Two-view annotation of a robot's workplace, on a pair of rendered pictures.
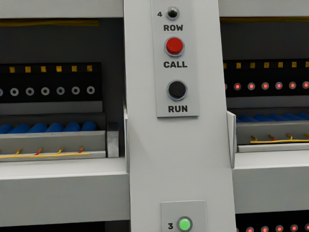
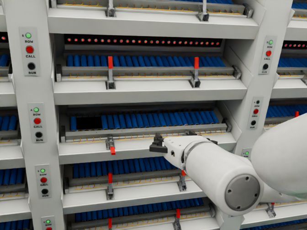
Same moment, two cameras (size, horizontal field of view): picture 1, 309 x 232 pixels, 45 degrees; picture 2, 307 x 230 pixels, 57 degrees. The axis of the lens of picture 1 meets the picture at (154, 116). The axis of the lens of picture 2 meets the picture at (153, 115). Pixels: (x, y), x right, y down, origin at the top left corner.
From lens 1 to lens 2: 0.83 m
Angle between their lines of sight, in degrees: 34
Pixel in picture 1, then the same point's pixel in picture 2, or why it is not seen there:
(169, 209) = (244, 149)
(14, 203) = not seen: hidden behind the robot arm
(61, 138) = (215, 128)
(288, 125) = (272, 120)
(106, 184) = (230, 144)
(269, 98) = not seen: hidden behind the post
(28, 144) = (207, 129)
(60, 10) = (227, 98)
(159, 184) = (243, 144)
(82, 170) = (224, 139)
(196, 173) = (251, 142)
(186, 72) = (256, 117)
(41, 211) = not seen: hidden behind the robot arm
